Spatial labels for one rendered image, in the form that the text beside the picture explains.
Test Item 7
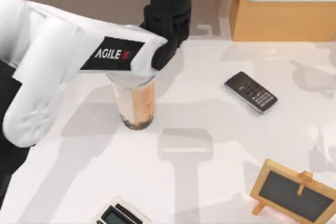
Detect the bubble tea cup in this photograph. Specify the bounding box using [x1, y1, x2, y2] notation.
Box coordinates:
[106, 72, 156, 131]

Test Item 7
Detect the white calculator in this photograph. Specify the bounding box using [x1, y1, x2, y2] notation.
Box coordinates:
[95, 195, 153, 224]

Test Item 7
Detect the wooden cupboard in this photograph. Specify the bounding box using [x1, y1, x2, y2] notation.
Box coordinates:
[228, 0, 336, 42]

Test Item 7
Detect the black calculator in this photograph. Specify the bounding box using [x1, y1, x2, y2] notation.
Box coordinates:
[224, 71, 279, 115]

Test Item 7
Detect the wooden framed blackboard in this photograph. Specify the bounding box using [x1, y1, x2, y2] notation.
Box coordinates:
[250, 158, 336, 224]

